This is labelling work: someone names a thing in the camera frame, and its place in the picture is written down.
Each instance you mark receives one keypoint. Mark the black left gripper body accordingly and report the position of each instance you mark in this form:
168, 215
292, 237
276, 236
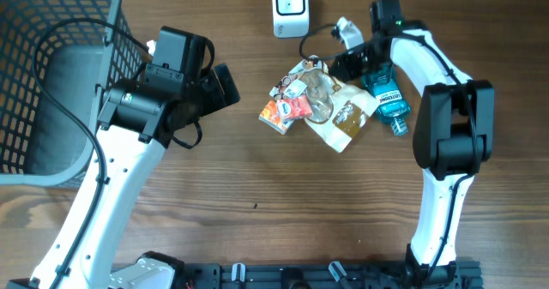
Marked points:
206, 93

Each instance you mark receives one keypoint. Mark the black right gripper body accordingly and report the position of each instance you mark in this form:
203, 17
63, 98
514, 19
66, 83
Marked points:
361, 62

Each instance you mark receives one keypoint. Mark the blue mouthwash bottle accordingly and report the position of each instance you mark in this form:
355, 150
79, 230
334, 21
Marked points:
393, 109

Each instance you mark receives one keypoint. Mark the beige snack pouch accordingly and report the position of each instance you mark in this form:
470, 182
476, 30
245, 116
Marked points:
339, 110

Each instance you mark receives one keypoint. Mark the orange small box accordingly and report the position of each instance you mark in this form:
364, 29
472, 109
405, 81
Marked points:
271, 117

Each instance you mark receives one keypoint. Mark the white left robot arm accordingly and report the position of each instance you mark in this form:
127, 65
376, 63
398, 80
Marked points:
136, 126

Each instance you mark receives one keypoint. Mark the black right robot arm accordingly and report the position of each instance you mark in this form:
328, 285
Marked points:
453, 134

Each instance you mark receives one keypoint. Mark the white barcode scanner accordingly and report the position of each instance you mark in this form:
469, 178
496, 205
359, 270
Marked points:
291, 18

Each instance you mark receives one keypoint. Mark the grey plastic mesh basket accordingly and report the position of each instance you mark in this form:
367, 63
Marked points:
58, 57

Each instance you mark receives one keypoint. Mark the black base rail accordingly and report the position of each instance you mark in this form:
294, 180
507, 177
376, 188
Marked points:
372, 275

